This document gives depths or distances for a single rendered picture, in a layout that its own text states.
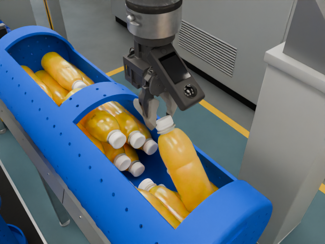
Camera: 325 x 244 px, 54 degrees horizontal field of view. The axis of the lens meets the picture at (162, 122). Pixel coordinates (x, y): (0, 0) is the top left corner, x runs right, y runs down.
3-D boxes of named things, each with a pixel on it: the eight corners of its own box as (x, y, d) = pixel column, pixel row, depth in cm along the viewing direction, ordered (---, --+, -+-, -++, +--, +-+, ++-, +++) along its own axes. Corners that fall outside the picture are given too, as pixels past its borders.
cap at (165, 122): (173, 125, 64) (169, 117, 64) (156, 133, 65) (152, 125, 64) (174, 121, 68) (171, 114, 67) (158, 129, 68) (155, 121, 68)
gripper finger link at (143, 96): (154, 109, 64) (159, 70, 59) (159, 113, 63) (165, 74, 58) (135, 115, 61) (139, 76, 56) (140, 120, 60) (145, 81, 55)
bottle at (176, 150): (218, 205, 65) (180, 123, 62) (186, 218, 66) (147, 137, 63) (216, 191, 72) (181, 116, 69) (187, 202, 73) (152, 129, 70)
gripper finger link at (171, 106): (164, 101, 72) (158, 70, 65) (182, 114, 69) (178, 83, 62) (154, 109, 71) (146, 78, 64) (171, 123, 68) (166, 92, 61)
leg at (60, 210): (66, 216, 189) (39, 143, 146) (71, 222, 186) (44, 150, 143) (58, 221, 186) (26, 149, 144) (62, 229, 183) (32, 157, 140)
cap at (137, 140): (133, 146, 82) (137, 150, 81) (125, 141, 79) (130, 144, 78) (143, 135, 83) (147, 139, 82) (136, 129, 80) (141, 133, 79)
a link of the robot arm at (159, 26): (194, 3, 50) (145, 21, 46) (192, 31, 53) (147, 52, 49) (157, -14, 55) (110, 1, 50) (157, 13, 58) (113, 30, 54)
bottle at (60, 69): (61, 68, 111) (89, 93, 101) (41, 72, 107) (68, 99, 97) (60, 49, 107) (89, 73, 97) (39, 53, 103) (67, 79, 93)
